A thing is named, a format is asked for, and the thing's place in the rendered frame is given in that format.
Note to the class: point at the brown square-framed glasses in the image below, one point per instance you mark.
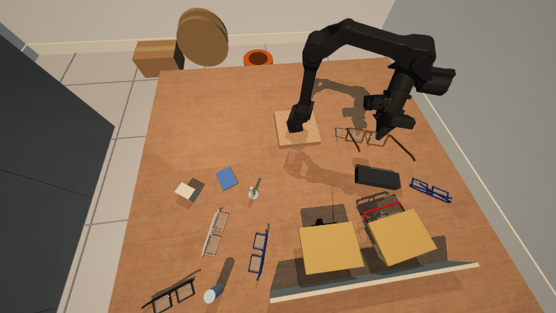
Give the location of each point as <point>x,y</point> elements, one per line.
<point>357,135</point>

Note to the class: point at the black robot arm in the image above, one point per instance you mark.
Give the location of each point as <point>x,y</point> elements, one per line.
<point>413,54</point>

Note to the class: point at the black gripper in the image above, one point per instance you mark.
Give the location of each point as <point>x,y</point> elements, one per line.
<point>387,121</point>

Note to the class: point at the long white flat bar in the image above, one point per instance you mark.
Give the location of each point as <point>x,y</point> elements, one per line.
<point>368,280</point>

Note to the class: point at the black rectangular glasses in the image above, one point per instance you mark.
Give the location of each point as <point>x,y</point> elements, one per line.
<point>163,302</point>

